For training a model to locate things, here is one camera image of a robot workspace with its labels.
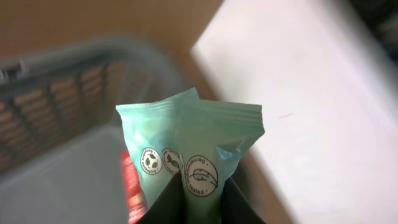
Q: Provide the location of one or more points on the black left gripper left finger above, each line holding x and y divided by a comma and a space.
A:
169, 208

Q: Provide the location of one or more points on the grey plastic basket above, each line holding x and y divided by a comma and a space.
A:
61, 136

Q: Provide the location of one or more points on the red snack stick packet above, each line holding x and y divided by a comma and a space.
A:
135, 202

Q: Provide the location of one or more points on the mint green wipes pack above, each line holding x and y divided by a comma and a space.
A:
202, 139

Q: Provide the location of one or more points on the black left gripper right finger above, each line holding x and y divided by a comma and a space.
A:
235, 209

